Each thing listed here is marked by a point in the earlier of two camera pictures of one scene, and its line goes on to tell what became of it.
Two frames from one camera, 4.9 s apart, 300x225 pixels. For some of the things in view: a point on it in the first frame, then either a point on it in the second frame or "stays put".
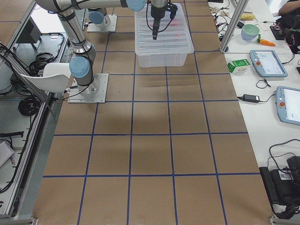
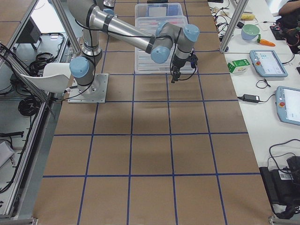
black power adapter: x=250 y=98 stays put
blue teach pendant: x=287 y=101 stays put
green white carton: x=237 y=67 stays put
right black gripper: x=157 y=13 -> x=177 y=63
